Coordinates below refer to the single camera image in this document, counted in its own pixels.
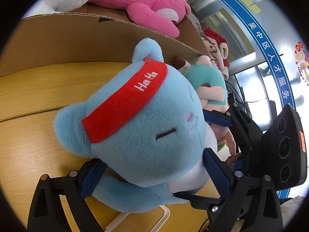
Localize brown cardboard box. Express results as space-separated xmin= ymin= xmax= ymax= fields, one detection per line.
xmin=0 ymin=3 xmax=208 ymax=76

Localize teal and pink plush toy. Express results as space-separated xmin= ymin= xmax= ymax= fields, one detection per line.
xmin=170 ymin=55 xmax=236 ymax=156

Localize red-haired doll plush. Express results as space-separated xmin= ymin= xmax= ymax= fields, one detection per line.
xmin=201 ymin=28 xmax=230 ymax=80

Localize black cable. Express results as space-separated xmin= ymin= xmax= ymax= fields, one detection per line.
xmin=226 ymin=81 xmax=253 ymax=118

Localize blue cat plush red headband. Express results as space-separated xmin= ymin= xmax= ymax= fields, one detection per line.
xmin=53 ymin=37 xmax=219 ymax=214

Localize red window sticker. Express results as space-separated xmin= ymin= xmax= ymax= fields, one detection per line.
xmin=293 ymin=41 xmax=309 ymax=86

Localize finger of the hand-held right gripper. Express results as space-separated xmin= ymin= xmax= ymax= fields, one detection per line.
xmin=173 ymin=192 xmax=229 ymax=217
xmin=203 ymin=103 xmax=263 ymax=151

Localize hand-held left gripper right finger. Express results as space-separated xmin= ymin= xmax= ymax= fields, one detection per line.
xmin=204 ymin=148 xmax=284 ymax=232

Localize hot pink plush toy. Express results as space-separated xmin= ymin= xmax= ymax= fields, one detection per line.
xmin=88 ymin=0 xmax=192 ymax=38

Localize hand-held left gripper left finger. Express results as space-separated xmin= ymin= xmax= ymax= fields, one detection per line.
xmin=27 ymin=159 xmax=107 ymax=232

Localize blue wall banner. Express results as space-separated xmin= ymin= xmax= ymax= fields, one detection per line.
xmin=216 ymin=0 xmax=301 ymax=116

